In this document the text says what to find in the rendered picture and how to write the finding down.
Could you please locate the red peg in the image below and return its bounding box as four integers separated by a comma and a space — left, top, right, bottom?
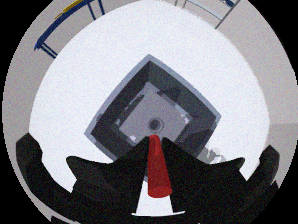
148, 135, 172, 198

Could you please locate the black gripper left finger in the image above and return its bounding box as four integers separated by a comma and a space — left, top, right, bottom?
65, 137, 150, 214

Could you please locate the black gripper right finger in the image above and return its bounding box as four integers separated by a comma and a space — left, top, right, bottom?
161, 137, 245, 213

